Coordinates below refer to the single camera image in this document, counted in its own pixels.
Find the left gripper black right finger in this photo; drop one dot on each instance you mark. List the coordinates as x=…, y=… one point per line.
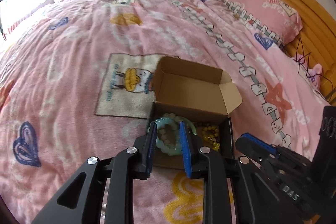
x=235, y=190

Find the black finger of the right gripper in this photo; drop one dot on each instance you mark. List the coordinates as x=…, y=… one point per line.
x=274, y=161
x=254, y=147

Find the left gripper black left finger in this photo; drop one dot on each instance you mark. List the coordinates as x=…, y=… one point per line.
x=97, y=181

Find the green jade bangle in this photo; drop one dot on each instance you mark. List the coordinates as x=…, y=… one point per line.
x=174, y=120

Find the pink plush toy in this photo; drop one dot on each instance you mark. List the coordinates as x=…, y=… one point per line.
x=312, y=75

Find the pink patterned blanket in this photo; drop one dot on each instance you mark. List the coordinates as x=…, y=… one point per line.
x=78, y=83

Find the wooden headboard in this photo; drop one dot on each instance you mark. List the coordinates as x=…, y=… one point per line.
x=316, y=40

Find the pink pillow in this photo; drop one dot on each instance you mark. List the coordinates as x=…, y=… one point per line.
x=274, y=21

